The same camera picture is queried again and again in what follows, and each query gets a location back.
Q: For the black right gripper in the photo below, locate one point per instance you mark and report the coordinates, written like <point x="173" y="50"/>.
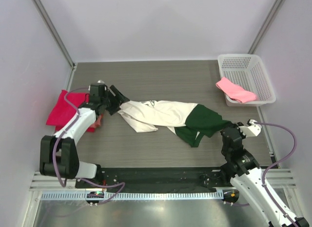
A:
<point x="237" y="125"/>

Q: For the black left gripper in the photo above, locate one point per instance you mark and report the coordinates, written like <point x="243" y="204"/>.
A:
<point x="118" y="99"/>

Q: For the white and green t shirt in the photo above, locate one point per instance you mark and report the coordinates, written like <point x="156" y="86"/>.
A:
<point x="189" y="121"/>

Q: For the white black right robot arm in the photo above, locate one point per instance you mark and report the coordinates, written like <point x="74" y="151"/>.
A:
<point x="243" y="172"/>

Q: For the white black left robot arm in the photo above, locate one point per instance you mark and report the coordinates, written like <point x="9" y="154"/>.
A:
<point x="58" y="153"/>

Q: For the folded salmon t shirt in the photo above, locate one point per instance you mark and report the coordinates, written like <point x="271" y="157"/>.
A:
<point x="97" y="123"/>

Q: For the folded magenta t shirt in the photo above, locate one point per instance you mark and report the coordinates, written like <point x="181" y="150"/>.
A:
<point x="62" y="112"/>

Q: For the pink t shirt in basket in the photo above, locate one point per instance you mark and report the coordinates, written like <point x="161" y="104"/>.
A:
<point x="235" y="92"/>

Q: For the white perforated plastic basket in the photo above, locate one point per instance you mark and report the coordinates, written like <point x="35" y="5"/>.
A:
<point x="249" y="72"/>

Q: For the aluminium frame rail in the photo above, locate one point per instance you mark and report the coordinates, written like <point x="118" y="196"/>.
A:
<point x="277" y="178"/>

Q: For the white slotted cable duct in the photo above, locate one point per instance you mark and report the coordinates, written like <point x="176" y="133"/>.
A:
<point x="100" y="196"/>

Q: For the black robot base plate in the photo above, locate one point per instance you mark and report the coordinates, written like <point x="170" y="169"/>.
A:
<point x="209" y="177"/>

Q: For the left aluminium corner post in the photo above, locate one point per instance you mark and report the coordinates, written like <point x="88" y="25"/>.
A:
<point x="48" y="22"/>

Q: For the aluminium corner post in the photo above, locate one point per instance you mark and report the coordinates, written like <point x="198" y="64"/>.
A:
<point x="266" y="25"/>
<point x="48" y="22"/>

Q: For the right aluminium corner post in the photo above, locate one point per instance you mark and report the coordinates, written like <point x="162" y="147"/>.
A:
<point x="266" y="25"/>

